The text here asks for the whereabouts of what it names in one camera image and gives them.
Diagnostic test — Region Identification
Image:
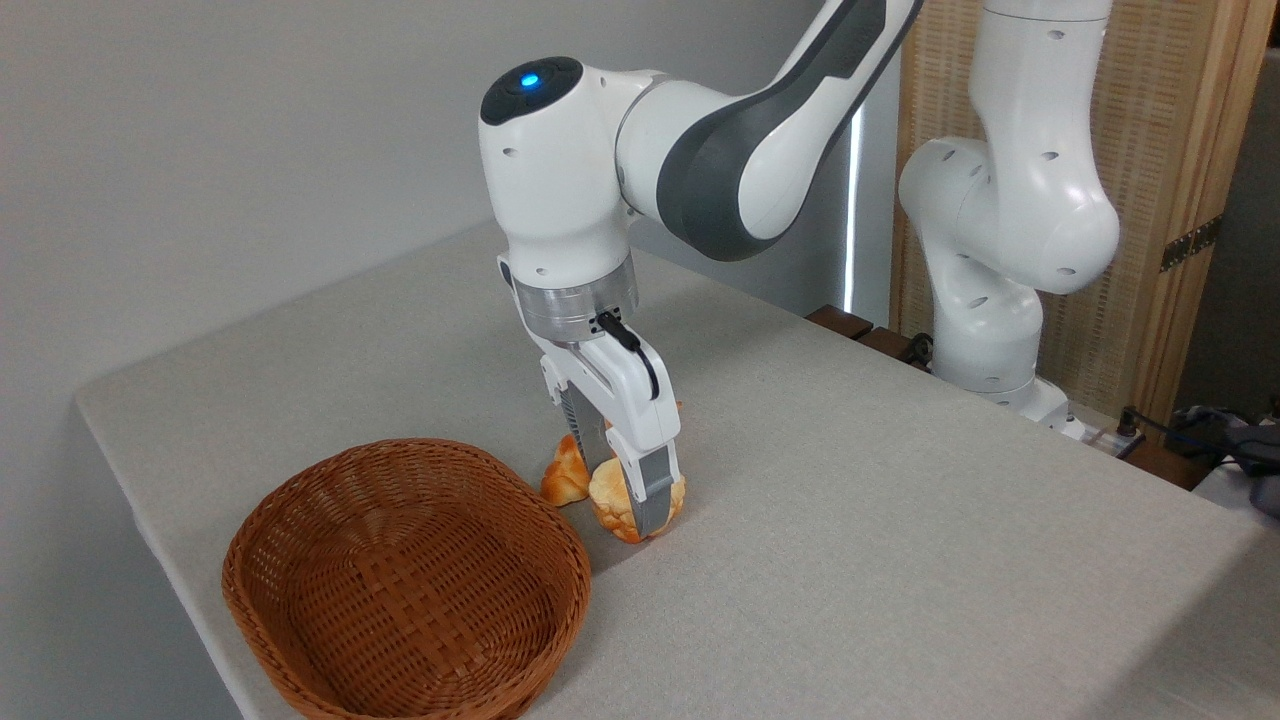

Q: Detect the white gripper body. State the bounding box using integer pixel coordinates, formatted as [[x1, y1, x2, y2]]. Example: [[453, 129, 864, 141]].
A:
[[525, 328, 683, 461]]

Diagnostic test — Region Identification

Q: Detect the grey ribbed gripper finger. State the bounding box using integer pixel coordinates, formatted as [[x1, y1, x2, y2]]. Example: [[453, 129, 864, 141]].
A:
[[543, 380, 607, 471], [606, 425, 682, 537]]

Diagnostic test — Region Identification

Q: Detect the round knotted bread bun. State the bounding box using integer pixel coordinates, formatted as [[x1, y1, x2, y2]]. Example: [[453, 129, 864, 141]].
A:
[[588, 455, 688, 544]]

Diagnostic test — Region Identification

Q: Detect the long braided bread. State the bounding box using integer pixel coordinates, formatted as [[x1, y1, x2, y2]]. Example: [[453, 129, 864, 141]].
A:
[[540, 400, 685, 508]]

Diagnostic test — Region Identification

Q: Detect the brown woven wicker basket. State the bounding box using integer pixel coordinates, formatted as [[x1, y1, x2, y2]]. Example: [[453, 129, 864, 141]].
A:
[[221, 438, 593, 720]]

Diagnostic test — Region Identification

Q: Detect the grey tablecloth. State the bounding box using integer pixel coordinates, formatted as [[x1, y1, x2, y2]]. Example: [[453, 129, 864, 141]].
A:
[[75, 220, 1269, 720]]

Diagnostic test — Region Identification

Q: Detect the dark brown wooden block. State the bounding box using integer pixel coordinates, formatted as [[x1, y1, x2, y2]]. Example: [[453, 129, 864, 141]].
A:
[[1130, 440, 1216, 491], [806, 305, 875, 341], [858, 327, 916, 363]]

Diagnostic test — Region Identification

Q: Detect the white power strip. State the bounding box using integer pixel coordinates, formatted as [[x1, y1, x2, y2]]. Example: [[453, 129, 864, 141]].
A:
[[1058, 415, 1143, 458]]

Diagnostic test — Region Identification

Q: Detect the metal screen hinge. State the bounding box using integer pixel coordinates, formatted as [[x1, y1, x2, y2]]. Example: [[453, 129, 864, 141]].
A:
[[1160, 215, 1223, 273]]

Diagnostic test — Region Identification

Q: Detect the dark grey bag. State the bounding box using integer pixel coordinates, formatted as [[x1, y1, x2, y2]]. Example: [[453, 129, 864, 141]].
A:
[[1168, 405, 1280, 518]]

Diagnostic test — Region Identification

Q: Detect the wooden rattan folding screen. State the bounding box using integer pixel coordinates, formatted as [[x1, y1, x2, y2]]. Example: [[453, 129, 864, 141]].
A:
[[890, 0, 1280, 426]]

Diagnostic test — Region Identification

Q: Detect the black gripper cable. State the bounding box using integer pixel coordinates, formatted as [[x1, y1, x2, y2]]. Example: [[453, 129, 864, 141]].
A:
[[592, 310, 663, 401]]

